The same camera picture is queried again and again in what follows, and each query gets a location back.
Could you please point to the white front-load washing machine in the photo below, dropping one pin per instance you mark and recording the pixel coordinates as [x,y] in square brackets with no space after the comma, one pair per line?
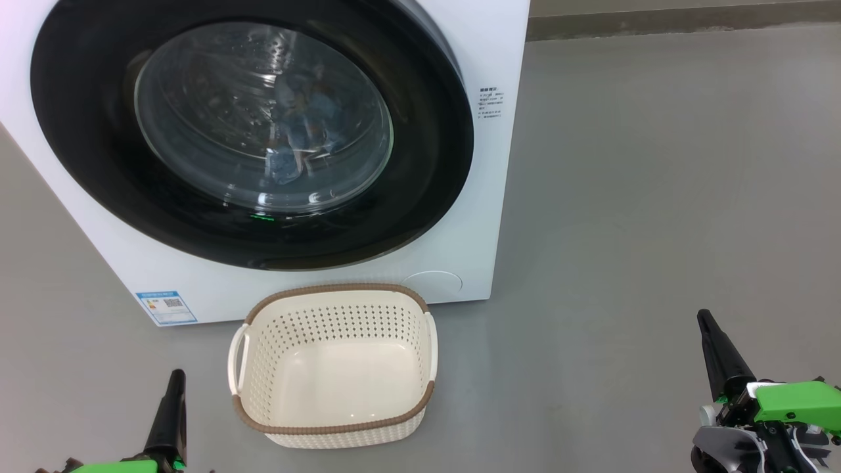
[479,210]

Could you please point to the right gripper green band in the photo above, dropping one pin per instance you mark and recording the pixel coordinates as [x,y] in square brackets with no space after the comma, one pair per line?
[788,401]

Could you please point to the blue garment with cream lining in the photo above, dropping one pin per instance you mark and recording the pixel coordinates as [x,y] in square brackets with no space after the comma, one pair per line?
[322,112]

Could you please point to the blue white energy label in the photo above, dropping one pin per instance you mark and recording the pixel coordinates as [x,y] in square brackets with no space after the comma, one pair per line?
[166,307]

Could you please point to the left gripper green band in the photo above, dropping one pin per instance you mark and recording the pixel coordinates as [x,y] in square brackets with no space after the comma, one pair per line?
[118,467]

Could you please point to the dark grey glass washer door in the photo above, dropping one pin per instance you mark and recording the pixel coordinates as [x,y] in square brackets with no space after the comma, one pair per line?
[85,164]

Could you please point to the cream perforated basket brown rim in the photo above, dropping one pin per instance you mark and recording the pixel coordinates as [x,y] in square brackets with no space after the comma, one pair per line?
[341,381]

